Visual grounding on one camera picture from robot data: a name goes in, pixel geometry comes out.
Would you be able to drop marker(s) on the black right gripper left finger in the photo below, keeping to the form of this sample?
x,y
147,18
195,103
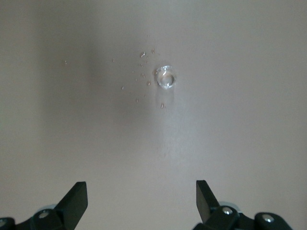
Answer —
x,y
67,208

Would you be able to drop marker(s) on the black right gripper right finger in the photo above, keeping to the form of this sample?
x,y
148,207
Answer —
x,y
206,203

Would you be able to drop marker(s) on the clear glass beaker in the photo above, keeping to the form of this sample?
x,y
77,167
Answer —
x,y
166,77

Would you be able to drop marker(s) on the brown table mat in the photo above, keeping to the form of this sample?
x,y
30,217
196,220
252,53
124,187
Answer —
x,y
153,148

